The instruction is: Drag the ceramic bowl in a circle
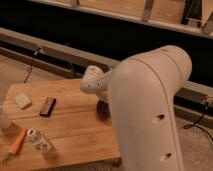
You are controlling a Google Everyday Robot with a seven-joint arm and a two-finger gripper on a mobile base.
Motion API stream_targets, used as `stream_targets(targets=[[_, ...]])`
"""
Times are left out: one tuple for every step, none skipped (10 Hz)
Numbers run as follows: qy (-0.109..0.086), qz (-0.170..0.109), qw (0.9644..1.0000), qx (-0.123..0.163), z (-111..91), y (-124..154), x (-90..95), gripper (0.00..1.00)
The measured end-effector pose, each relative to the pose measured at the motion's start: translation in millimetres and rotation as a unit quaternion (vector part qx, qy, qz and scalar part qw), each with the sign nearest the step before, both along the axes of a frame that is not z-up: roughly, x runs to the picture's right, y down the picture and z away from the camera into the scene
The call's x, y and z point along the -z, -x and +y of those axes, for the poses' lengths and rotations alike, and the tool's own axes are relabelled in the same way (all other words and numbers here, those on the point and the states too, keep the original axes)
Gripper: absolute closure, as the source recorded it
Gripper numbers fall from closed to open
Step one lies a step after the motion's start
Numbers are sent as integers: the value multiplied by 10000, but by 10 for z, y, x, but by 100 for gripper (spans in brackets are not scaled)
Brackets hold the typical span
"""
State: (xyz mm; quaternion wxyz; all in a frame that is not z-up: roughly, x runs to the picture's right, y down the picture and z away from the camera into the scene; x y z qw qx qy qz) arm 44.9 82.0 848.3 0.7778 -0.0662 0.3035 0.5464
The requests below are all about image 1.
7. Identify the black cable right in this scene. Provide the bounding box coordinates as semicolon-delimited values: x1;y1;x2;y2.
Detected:
183;101;213;145

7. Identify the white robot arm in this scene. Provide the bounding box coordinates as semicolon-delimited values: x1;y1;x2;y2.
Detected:
80;45;192;171

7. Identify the black cable left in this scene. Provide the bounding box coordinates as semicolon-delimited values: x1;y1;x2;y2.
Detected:
23;46;43;84

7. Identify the black cable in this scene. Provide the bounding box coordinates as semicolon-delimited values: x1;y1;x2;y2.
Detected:
23;46;43;84
183;101;213;145

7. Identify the orange handled screwdriver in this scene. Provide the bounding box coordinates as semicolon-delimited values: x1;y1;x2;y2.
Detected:
0;128;27;164

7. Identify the small clear glass jar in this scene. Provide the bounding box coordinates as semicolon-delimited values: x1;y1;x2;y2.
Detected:
27;129;52;155

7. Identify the black chocolate bar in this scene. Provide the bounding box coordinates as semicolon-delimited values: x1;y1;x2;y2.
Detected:
39;97;56;117

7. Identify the white plastic cup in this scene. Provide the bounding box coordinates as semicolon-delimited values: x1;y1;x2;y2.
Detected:
0;106;12;130

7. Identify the dark purple ceramic bowl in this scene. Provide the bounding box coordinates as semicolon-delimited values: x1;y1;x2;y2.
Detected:
96;101;110;121

